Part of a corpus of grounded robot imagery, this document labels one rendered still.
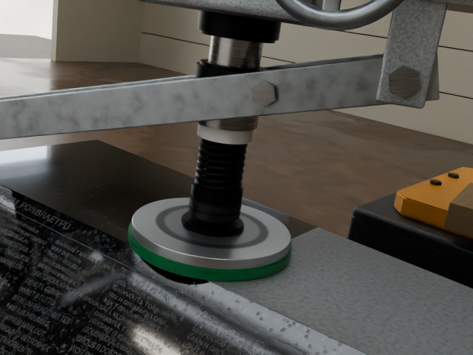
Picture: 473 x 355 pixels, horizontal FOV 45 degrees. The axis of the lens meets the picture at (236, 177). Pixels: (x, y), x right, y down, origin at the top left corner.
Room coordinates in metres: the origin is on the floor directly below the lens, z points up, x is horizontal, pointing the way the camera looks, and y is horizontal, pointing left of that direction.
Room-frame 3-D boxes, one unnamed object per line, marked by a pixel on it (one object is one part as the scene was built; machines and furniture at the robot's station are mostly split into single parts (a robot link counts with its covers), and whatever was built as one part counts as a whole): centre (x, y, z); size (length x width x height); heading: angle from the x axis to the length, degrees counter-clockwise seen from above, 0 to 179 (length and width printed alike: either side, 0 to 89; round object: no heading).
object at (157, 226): (0.72, 0.02, 0.83); 0.21 x 0.21 x 0.01
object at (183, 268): (0.72, 0.02, 0.82); 0.22 x 0.22 x 0.04
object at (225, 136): (0.72, 0.02, 0.97); 0.07 x 0.07 x 0.04
